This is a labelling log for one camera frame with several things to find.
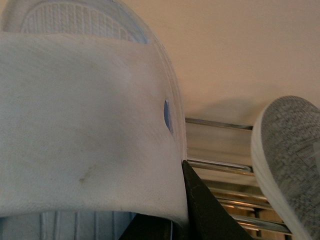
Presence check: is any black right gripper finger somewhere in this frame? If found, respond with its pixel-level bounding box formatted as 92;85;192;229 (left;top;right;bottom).
120;160;252;240

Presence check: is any grey sneaker navy lining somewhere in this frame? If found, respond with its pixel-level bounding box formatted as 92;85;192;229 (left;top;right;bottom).
251;96;320;240

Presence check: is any light blue slide slipper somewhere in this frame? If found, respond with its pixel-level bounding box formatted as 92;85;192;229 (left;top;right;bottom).
0;0;189;240

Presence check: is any black metal shoe rack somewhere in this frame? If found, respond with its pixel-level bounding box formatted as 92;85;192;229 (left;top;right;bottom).
185;117;294;240

